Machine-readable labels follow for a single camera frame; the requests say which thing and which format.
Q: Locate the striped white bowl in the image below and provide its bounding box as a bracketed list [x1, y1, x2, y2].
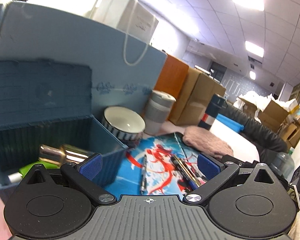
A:
[102, 106, 146, 141]

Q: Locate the white small item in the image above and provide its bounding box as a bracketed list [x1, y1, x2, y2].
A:
[7, 172, 23, 183]

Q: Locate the silver black pen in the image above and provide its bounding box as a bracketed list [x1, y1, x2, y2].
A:
[139, 154, 148, 194]

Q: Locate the rose gold metal tumbler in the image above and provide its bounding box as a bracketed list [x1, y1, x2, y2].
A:
[39, 144, 96, 167]

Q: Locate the green plastic item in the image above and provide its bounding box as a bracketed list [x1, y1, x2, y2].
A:
[19, 162, 63, 176]

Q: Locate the clear water jug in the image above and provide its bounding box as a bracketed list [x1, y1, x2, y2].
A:
[271, 149, 295, 180]

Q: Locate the pile of cardboard boxes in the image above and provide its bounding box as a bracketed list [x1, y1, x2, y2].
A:
[237, 91, 300, 148]

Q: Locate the black gold pen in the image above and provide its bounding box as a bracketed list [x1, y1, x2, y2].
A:
[170, 154, 202, 190]

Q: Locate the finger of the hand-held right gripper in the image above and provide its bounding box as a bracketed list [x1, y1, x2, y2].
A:
[221, 154, 261, 167]

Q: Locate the grey lidded cup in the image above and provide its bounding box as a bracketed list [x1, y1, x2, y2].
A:
[143, 90, 177, 135]

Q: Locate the black leather jacket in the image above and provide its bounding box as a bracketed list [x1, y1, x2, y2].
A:
[219, 102, 289, 163]

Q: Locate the printed desk mat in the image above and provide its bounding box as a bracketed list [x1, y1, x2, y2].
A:
[103, 132, 208, 196]

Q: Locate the dark blue thermos bottle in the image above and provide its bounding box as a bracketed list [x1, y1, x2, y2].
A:
[197, 93, 228, 131]

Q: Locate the orange cardboard box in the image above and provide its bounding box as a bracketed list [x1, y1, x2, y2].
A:
[154, 54, 190, 101]

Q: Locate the white paper bag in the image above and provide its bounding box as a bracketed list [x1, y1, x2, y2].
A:
[92, 0, 159, 66]

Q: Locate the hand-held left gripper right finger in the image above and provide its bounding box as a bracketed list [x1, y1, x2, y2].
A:
[184, 153, 283, 206]

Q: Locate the brown cardboard box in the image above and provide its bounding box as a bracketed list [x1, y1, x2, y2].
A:
[169, 66, 227, 127]

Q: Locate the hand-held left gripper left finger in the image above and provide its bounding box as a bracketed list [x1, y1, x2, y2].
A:
[18, 153, 117, 207]

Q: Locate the blue plastic storage box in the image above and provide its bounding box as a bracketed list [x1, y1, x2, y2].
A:
[0, 59, 129, 200]

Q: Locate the pink knitted cloth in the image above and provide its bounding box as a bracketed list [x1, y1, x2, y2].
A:
[184, 126, 234, 161]

